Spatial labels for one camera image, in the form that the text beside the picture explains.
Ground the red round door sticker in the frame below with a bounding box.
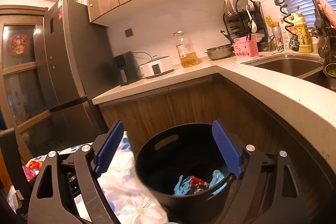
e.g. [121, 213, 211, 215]
[10, 34, 29, 56]

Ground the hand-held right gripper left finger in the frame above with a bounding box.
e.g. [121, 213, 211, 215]
[28, 120, 125, 224]

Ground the steel mixing bowl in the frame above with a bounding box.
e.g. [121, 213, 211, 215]
[205, 44, 235, 61]

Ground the large cooking oil bottle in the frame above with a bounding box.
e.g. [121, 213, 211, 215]
[173, 30, 199, 69]

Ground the white green drink can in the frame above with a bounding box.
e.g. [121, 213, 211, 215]
[272, 26, 285, 52]

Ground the dark grey refrigerator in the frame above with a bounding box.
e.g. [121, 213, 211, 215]
[34, 0, 116, 140]

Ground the white plastic bottle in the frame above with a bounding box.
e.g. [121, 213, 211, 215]
[280, 20, 296, 51]

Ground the white plate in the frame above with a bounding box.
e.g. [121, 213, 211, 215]
[223, 0, 248, 17]

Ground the black coiled spray hose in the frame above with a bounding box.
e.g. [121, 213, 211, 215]
[276, 0, 301, 51]

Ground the blue floral white tablecloth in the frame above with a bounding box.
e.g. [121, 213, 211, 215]
[56, 131, 170, 224]

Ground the black air fryer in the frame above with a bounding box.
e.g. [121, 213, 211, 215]
[113, 51, 141, 86]

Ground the pink dish cloth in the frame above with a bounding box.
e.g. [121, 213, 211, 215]
[315, 0, 336, 28]

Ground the yellow detergent bottle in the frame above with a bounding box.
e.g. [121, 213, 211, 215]
[289, 6, 313, 53]

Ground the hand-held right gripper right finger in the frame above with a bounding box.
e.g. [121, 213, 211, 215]
[211, 119, 306, 224]

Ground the steel kitchen sink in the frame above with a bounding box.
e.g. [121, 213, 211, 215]
[241, 53, 336, 89]

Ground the red plastic bag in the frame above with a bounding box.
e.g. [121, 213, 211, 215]
[28, 160, 44, 170]

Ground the pink utensil holder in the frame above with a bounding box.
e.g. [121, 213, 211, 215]
[232, 38, 260, 61]

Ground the blue plastic bag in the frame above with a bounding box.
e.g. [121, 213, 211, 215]
[173, 174, 200, 196]
[209, 170, 226, 188]

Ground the red wrapper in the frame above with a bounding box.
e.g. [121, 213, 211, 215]
[189, 176, 210, 191]

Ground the black round bin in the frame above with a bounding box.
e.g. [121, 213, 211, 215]
[135, 123, 237, 214]

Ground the black wire dish rack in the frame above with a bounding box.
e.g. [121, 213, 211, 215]
[223, 0, 269, 51]

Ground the pink plastic bag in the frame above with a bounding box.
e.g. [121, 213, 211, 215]
[22, 166, 38, 182]

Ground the white ladle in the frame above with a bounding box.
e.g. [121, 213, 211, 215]
[245, 7, 258, 33]

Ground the white electric cooker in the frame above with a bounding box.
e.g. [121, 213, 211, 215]
[139, 55, 175, 80]

